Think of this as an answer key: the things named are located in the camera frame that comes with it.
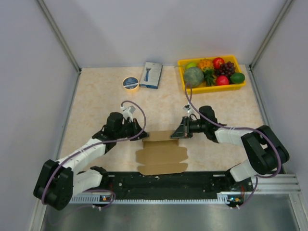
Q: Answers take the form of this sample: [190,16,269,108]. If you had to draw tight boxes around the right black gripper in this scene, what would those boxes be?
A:
[171,115,208,138]

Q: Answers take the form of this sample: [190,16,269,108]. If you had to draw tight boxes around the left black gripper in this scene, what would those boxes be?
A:
[115,118,149,141]

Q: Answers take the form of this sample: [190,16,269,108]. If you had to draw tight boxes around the brown cardboard paper box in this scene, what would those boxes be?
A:
[136,130,188,176]

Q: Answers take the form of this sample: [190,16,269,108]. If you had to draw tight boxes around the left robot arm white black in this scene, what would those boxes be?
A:
[33,112,149,210]

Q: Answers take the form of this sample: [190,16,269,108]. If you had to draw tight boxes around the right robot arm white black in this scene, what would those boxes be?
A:
[170,106,290,191]

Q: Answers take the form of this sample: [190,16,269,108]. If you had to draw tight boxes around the yellow masking tape roll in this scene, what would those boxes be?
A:
[122,77,140,93]

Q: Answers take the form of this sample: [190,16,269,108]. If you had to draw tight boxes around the razor in blue package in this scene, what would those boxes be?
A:
[140,62,163,90]

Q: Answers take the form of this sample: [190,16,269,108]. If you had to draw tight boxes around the green round melon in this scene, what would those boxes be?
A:
[183,67,204,88]

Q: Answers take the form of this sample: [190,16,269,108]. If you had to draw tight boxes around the small pineapple green leaves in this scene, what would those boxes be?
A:
[203,69,216,87]

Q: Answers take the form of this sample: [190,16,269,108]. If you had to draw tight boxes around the red apple front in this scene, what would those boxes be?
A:
[216,75,229,86]

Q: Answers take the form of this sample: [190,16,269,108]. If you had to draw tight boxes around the red apple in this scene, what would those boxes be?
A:
[212,57,225,69]
[216,75,229,86]

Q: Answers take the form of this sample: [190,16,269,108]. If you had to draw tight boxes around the yellow plastic bin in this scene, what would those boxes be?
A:
[177,54,246,94]

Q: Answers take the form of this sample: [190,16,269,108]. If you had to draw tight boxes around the small green apple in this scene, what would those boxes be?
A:
[185,62,197,70]

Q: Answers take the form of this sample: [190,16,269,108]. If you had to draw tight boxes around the dark purple grape bunch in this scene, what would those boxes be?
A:
[214,62,235,77]

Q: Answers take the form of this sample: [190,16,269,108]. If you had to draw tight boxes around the green avocado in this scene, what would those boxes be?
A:
[230,73,245,84]

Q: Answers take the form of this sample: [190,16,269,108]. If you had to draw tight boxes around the red apple back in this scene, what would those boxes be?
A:
[212,57,225,69]

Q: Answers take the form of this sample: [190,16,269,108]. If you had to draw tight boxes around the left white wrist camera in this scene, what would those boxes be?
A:
[120,106,136,121]

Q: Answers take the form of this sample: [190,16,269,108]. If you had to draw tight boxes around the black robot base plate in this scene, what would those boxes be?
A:
[90,166,253,200]

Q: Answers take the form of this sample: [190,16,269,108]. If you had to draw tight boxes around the grey slotted cable duct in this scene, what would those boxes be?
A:
[71,192,241,205]

